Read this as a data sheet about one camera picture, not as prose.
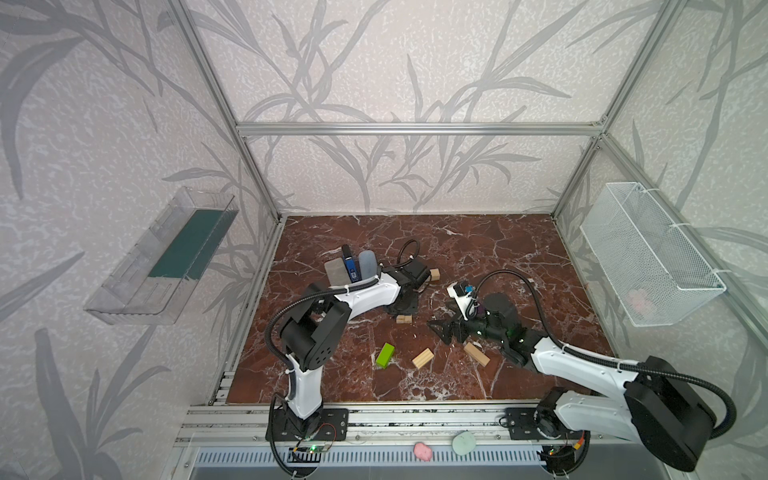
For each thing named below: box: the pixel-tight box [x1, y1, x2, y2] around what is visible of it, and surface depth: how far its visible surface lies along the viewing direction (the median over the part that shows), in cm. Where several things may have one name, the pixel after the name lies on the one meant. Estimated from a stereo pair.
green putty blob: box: [452, 431, 477, 456], surface depth 71 cm
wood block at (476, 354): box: [463, 342, 491, 367], surface depth 86 cm
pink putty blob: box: [414, 442, 433, 462], surface depth 70 cm
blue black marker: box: [341, 244, 363, 283], surface depth 104 cm
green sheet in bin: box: [148, 210, 240, 280], surface depth 69 cm
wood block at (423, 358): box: [412, 348, 435, 369], surface depth 86 cm
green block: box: [376, 342, 395, 369], surface depth 85 cm
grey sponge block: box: [324, 257, 351, 287], surface depth 104 cm
